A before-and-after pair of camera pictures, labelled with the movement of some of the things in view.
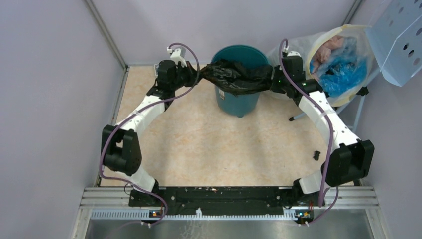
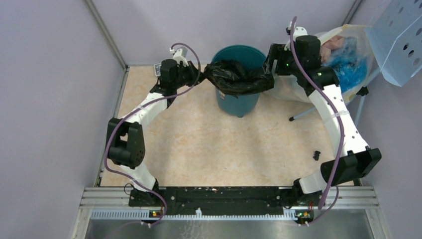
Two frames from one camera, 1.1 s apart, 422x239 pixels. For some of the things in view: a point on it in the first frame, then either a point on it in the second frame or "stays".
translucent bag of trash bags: [340, 59] stays
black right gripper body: [279, 81] → [285, 64]
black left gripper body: [183, 77] stays
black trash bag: [236, 78] stays
